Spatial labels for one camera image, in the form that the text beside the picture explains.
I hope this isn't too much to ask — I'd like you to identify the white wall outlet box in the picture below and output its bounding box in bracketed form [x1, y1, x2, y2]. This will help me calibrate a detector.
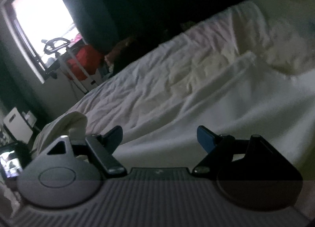
[22, 110, 37, 127]

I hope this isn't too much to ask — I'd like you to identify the white chair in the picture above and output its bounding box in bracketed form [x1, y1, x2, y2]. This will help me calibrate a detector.
[3, 107, 33, 144]

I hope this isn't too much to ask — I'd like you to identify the dark framed window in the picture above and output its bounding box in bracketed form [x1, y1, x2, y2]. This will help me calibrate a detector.
[0, 0, 82, 83]

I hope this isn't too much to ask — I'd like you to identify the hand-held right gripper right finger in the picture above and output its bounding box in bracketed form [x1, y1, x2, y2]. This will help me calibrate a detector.
[192, 125, 293, 174]

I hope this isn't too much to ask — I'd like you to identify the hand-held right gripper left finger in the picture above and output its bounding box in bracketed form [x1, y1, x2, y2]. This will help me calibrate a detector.
[32, 126, 127, 174]

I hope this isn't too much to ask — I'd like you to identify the red bag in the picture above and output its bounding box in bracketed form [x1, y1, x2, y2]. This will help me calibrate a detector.
[67, 45, 104, 80]

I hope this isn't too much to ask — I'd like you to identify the bed with white sheet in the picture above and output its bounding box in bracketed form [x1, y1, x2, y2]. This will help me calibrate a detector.
[30, 0, 315, 218]

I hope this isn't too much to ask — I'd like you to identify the white garment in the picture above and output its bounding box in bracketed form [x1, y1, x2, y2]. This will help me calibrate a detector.
[33, 52, 315, 168]

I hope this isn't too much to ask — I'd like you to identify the wide dark green curtain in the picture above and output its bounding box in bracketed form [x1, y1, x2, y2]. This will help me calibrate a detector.
[48, 0, 187, 53]

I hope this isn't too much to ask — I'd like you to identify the white stand with black handle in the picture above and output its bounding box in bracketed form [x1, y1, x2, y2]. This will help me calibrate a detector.
[41, 37, 90, 95]

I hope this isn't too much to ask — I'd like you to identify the narrow dark green curtain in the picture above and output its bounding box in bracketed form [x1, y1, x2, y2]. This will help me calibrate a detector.
[0, 40, 27, 112]

